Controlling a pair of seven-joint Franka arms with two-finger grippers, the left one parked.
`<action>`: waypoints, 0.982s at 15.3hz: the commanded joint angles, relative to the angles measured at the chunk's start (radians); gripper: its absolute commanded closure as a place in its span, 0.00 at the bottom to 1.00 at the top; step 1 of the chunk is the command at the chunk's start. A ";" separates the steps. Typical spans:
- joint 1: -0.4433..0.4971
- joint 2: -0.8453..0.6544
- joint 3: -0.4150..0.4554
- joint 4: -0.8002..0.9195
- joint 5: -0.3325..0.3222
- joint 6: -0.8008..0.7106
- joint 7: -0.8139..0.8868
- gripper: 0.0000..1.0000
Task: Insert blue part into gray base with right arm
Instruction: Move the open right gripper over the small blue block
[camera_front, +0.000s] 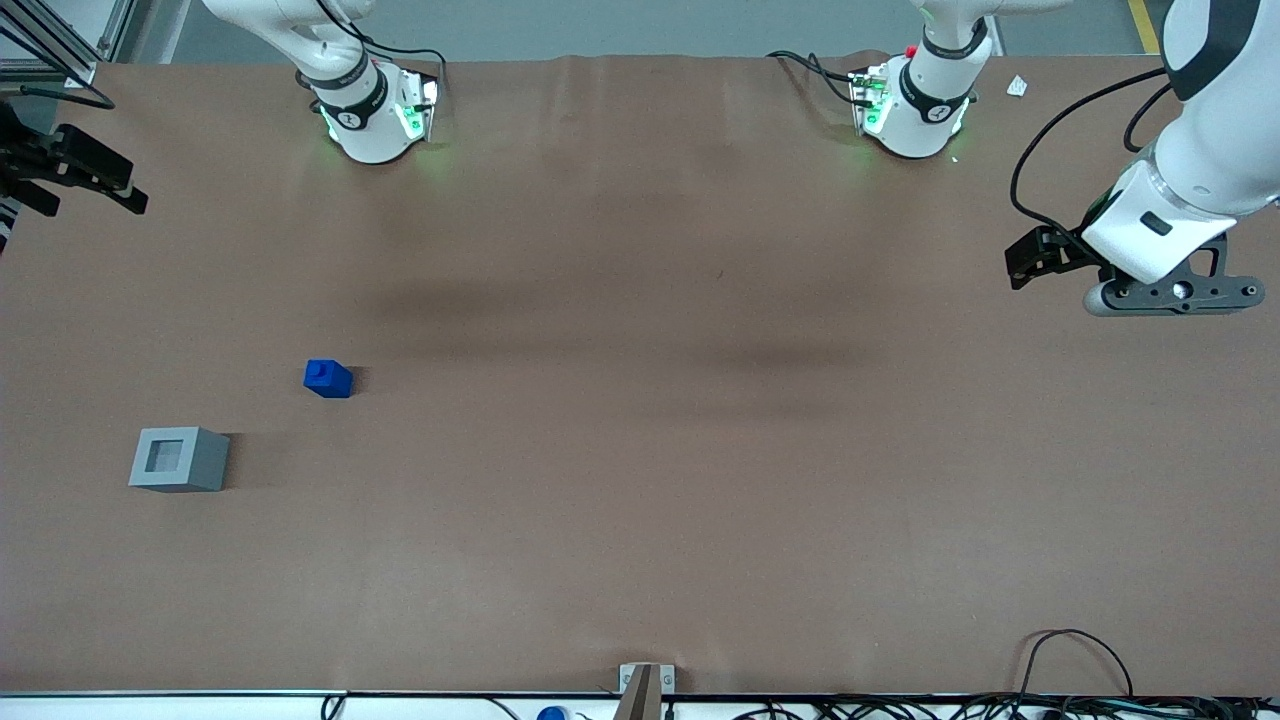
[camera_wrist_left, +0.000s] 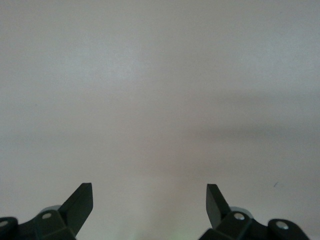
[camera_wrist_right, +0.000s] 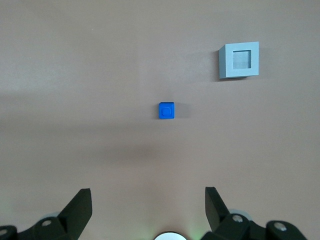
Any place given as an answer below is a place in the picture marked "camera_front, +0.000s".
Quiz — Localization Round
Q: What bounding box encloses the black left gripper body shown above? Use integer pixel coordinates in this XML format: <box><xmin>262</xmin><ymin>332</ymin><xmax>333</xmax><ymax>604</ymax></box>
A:
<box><xmin>1064</xmin><ymin>196</ymin><xmax>1119</xmax><ymax>287</ymax></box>

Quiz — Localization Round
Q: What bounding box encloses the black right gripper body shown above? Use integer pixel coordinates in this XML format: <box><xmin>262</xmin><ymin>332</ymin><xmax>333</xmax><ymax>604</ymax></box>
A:
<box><xmin>0</xmin><ymin>100</ymin><xmax>63</xmax><ymax>187</ymax></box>

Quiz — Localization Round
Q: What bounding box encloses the blue plastic part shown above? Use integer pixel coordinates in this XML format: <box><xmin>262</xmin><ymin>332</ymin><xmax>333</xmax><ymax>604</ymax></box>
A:
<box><xmin>303</xmin><ymin>359</ymin><xmax>355</xmax><ymax>400</ymax></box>

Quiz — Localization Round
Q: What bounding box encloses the gray square base block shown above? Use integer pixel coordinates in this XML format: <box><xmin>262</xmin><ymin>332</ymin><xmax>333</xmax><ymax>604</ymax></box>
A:
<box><xmin>128</xmin><ymin>427</ymin><xmax>231</xmax><ymax>494</ymax></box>

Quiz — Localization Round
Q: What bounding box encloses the brown table cover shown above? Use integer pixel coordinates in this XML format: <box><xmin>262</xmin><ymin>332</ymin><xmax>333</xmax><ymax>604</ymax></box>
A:
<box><xmin>0</xmin><ymin>50</ymin><xmax>1280</xmax><ymax>697</ymax></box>

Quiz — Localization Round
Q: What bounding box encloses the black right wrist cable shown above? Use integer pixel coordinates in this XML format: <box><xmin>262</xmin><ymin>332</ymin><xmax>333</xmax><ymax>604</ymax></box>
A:
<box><xmin>18</xmin><ymin>82</ymin><xmax>117</xmax><ymax>110</ymax></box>

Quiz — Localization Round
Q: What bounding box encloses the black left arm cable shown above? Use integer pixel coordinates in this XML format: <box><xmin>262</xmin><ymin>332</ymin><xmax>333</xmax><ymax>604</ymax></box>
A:
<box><xmin>1009</xmin><ymin>67</ymin><xmax>1177</xmax><ymax>265</ymax></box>

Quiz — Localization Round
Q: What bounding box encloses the aluminum frame profile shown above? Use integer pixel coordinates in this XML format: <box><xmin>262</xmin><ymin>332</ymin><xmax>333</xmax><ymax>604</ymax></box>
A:
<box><xmin>0</xmin><ymin>0</ymin><xmax>133</xmax><ymax>87</ymax></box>

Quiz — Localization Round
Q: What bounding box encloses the black left base cable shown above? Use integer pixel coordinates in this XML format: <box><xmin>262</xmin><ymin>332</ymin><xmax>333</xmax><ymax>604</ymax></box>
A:
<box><xmin>766</xmin><ymin>50</ymin><xmax>865</xmax><ymax>107</ymax></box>

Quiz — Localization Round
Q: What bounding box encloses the black looped cable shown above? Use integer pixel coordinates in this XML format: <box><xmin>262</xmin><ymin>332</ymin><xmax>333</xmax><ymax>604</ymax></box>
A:
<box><xmin>1017</xmin><ymin>628</ymin><xmax>1137</xmax><ymax>701</ymax></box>

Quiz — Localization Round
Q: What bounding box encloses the black cable bundle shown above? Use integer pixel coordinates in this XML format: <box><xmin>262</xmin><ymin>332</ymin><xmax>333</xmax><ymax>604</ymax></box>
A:
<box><xmin>738</xmin><ymin>692</ymin><xmax>1280</xmax><ymax>720</ymax></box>

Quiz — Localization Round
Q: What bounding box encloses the white table edge rail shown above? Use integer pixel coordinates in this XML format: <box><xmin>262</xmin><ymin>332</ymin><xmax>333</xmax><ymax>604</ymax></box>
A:
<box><xmin>0</xmin><ymin>690</ymin><xmax>1280</xmax><ymax>720</ymax></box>

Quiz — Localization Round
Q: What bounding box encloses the metal bracket with brown post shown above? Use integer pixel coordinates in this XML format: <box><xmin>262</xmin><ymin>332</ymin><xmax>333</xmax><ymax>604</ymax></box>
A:
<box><xmin>612</xmin><ymin>662</ymin><xmax>678</xmax><ymax>720</ymax></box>

